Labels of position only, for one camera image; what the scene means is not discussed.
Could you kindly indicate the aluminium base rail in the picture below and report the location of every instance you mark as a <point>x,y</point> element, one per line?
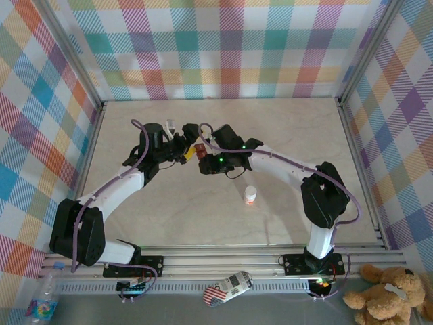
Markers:
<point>220,262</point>

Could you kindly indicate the white pill bottle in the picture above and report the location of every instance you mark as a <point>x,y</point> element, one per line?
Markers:
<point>250,194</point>

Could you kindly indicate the stars and stripes printed can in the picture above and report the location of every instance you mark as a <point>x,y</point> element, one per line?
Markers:
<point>226,287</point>

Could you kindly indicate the clear plastic water bottle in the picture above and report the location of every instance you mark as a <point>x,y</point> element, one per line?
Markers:
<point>45,294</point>

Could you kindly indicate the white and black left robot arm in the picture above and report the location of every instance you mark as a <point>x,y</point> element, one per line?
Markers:
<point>111,193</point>

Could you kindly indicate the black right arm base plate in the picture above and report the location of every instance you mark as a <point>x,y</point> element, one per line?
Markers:
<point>294,264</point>

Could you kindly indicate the small controller board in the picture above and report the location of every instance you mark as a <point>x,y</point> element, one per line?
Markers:
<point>321,286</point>
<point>132,287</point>

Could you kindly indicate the brown teddy bear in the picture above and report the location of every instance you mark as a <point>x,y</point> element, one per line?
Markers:
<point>389,298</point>

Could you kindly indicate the aluminium frame post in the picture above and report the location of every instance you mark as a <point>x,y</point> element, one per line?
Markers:
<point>71,57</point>
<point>368,54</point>

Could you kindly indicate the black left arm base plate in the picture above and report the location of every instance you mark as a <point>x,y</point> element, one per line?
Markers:
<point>152,264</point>

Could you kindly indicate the aluminium side rail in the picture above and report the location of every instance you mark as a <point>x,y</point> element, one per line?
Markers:
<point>91,149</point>
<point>362,169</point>

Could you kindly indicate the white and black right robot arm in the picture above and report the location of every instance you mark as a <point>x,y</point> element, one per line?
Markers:
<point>287,169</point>

